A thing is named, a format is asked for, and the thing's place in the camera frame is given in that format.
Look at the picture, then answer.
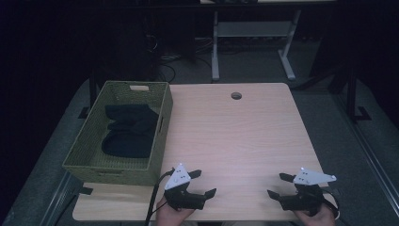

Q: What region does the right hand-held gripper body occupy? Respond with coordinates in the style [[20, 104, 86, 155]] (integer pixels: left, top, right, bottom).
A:
[[278, 168, 338, 218]]

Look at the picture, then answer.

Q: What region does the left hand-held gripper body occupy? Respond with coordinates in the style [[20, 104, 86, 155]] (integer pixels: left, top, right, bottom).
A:
[[163, 162, 208, 211]]

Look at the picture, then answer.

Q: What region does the dark blue knit garment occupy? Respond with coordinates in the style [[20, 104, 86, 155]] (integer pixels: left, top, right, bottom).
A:
[[101, 103, 160, 159]]

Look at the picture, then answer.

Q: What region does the green woven basket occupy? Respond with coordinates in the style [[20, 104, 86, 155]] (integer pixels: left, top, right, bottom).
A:
[[61, 80, 174, 186]]

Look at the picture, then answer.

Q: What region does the person's right hand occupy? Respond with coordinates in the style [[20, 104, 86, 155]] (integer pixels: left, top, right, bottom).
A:
[[293, 205, 336, 226]]

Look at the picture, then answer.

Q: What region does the person's left hand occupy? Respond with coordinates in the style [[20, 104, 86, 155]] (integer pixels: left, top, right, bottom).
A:
[[155, 196, 197, 226]]

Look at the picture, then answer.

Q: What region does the black metal stand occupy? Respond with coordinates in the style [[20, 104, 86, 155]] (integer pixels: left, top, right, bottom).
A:
[[344, 65, 373, 123]]

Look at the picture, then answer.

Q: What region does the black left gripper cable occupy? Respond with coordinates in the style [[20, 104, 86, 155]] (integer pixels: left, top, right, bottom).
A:
[[144, 169, 175, 226]]

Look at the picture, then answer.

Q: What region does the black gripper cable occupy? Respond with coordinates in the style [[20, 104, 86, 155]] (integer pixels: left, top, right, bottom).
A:
[[319, 187, 342, 220], [144, 169, 175, 226]]

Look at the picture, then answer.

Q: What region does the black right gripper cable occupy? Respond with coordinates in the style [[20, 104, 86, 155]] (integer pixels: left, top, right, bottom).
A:
[[319, 187, 342, 220]]

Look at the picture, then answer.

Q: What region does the metal floor rail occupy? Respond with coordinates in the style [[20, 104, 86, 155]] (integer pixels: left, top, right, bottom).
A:
[[39, 170, 76, 226], [332, 92, 399, 219]]

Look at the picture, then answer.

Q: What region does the bundle of floor cables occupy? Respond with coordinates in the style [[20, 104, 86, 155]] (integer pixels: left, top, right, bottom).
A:
[[154, 34, 215, 83]]

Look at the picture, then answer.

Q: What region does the white metal desk frame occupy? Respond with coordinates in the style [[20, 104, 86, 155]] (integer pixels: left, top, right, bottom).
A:
[[211, 8, 302, 83]]

